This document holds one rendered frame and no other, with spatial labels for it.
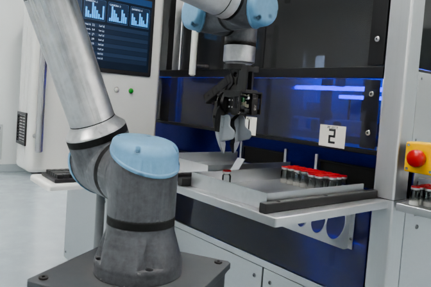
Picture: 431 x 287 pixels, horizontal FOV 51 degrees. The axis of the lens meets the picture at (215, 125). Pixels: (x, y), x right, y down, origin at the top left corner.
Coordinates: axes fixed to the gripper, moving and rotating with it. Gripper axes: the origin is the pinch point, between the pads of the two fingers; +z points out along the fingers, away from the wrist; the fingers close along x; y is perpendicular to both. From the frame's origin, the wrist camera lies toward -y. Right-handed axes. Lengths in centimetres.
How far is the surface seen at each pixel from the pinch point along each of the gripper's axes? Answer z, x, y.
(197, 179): 8.2, -5.8, -3.1
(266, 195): 7.2, -5.9, 20.1
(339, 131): -5.1, 31.5, 9.6
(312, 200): 8.6, 5.8, 22.4
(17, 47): -60, 95, -530
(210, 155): 8.2, 26.7, -39.3
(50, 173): 16, -21, -62
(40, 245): 99, 35, -230
